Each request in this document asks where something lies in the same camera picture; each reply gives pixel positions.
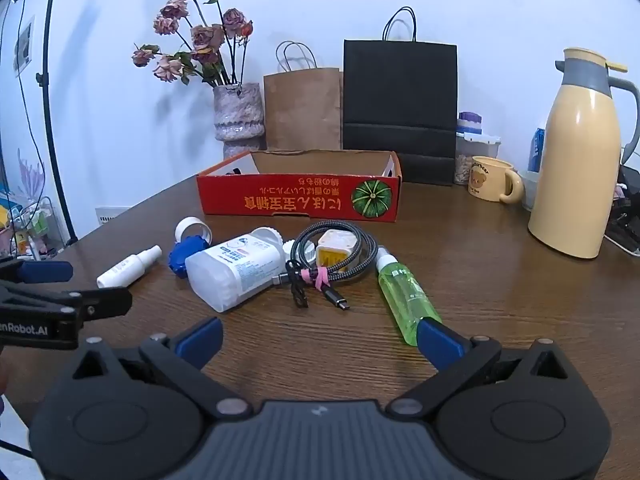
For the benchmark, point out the large white plastic bottle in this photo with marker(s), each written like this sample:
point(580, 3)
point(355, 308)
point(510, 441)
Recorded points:
point(225, 275)

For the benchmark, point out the blue drink can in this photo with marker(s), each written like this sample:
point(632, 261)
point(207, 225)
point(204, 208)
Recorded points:
point(537, 150)

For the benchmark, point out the yellow thermos jug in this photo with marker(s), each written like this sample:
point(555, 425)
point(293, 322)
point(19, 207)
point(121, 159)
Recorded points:
point(575, 170)

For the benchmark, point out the blue plastic cap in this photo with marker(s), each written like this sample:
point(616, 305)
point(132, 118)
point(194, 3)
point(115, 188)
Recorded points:
point(182, 257)

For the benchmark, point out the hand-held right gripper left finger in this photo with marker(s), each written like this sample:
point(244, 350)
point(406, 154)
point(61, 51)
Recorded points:
point(202, 341)

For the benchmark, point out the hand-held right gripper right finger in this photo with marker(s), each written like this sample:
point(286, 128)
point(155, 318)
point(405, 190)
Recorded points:
point(440, 342)

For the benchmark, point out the red cardboard box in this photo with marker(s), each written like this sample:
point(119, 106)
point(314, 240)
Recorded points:
point(280, 200)

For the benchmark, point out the purple wall sticker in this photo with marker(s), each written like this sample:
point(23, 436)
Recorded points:
point(30, 172)

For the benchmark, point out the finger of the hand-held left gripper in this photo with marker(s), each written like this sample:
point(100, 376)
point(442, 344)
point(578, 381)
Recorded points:
point(100, 302)
point(47, 272)

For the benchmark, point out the small white ribbed cap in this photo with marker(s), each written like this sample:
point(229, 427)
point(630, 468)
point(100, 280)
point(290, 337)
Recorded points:
point(292, 249)

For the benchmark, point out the small white spray bottle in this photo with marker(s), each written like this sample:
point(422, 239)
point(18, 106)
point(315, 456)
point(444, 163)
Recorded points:
point(125, 267)

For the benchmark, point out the mottled purple ceramic vase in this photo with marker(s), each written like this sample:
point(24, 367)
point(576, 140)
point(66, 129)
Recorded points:
point(237, 115)

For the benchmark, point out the white wall socket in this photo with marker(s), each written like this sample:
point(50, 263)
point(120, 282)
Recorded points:
point(112, 215)

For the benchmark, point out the small wall picture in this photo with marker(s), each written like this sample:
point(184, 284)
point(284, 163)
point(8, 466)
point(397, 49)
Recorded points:
point(23, 47)

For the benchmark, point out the large white screw lid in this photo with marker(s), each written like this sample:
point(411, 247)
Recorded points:
point(180, 232)

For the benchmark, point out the yellow bear mug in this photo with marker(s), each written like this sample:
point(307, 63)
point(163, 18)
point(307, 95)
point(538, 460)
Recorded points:
point(487, 180)

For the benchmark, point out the dried rose bouquet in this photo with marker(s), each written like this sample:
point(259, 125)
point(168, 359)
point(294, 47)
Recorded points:
point(207, 37)

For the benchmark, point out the green spray bottle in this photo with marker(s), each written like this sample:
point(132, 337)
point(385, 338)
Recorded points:
point(402, 295)

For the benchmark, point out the black electronic device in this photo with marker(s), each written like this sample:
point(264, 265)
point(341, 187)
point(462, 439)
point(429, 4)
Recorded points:
point(625, 232)

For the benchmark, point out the clear jar with purple cap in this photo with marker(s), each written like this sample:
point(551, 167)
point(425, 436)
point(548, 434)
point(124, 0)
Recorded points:
point(467, 160)

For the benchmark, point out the black paper bag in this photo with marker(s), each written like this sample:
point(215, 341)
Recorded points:
point(400, 100)

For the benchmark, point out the white and yellow charger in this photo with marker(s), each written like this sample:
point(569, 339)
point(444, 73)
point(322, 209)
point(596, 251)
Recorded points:
point(335, 247)

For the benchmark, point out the white cup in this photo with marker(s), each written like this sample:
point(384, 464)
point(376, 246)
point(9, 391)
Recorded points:
point(527, 190)

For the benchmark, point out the brown paper bag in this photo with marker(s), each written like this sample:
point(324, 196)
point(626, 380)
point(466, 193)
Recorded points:
point(302, 110)

